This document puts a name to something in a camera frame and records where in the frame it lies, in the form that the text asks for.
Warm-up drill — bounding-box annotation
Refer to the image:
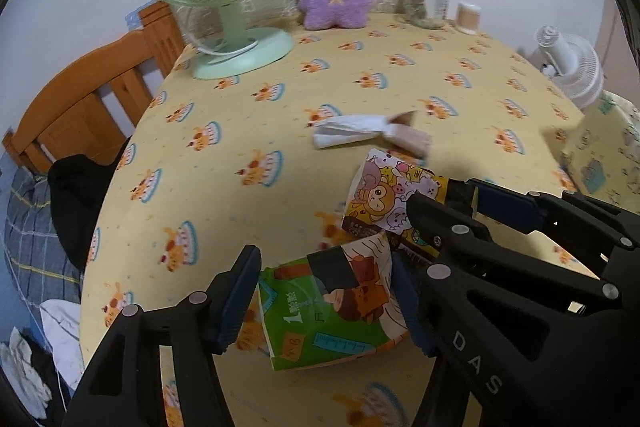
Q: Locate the green cartoon tissue packet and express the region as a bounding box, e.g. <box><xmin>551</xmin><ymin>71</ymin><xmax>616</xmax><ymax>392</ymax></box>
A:
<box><xmin>257</xmin><ymin>232</ymin><xmax>412</xmax><ymax>374</ymax></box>

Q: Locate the black cloth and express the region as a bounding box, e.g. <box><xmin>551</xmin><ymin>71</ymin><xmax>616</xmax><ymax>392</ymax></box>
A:
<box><xmin>48</xmin><ymin>146</ymin><xmax>132</xmax><ymax>274</ymax></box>

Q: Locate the yellow cake-print tablecloth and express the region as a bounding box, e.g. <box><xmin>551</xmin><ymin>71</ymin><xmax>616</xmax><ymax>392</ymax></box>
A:
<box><xmin>80</xmin><ymin>11</ymin><xmax>618</xmax><ymax>427</ymax></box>

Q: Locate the small glass bottle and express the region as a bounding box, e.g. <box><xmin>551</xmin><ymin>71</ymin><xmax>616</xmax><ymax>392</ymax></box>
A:
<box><xmin>397</xmin><ymin>0</ymin><xmax>426</xmax><ymax>24</ymax></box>

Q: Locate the beige door frame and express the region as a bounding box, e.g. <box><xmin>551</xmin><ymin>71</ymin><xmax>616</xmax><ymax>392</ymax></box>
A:
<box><xmin>596</xmin><ymin>0</ymin><xmax>640</xmax><ymax>75</ymax></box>

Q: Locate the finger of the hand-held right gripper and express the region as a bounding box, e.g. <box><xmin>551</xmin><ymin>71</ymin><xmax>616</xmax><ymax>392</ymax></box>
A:
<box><xmin>406</xmin><ymin>194</ymin><xmax>501</xmax><ymax>261</ymax></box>
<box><xmin>467</xmin><ymin>179</ymin><xmax>640</xmax><ymax>280</ymax></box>

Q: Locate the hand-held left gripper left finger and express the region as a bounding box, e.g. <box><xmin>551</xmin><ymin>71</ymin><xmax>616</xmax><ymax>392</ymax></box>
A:
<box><xmin>62</xmin><ymin>245</ymin><xmax>263</xmax><ymax>427</ymax></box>

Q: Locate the white clip fan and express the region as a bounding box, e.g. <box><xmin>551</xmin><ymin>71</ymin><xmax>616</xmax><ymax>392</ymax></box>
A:
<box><xmin>533</xmin><ymin>25</ymin><xmax>605</xmax><ymax>108</ymax></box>

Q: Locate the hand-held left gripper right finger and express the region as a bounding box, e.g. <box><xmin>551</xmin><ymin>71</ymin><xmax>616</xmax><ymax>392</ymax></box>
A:
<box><xmin>392</xmin><ymin>251</ymin><xmax>472</xmax><ymax>427</ymax></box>

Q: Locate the cartoon animal print tissue packet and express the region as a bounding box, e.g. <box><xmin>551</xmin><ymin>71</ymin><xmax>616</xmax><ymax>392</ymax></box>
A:
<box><xmin>342</xmin><ymin>147</ymin><xmax>480</xmax><ymax>259</ymax></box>

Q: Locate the white garment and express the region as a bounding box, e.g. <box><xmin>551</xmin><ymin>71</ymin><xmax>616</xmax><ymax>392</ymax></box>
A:
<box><xmin>39</xmin><ymin>299</ymin><xmax>87</xmax><ymax>389</ymax></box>

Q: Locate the blue plaid bedding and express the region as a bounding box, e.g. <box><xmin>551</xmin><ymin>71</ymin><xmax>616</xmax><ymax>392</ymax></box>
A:
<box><xmin>0</xmin><ymin>156</ymin><xmax>84</xmax><ymax>324</ymax></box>

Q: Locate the yellow patterned fabric storage box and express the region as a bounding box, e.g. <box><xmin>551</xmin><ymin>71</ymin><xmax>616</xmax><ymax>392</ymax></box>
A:
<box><xmin>559</xmin><ymin>89</ymin><xmax>640</xmax><ymax>198</ymax></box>

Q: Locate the small beige lidded cup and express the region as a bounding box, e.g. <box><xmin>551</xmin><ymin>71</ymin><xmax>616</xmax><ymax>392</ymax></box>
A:
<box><xmin>455</xmin><ymin>2</ymin><xmax>484</xmax><ymax>34</ymax></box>

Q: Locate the white and pink wrapper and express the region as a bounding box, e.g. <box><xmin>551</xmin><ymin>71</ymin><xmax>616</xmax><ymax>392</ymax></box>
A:
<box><xmin>312</xmin><ymin>109</ymin><xmax>432</xmax><ymax>158</ymax></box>

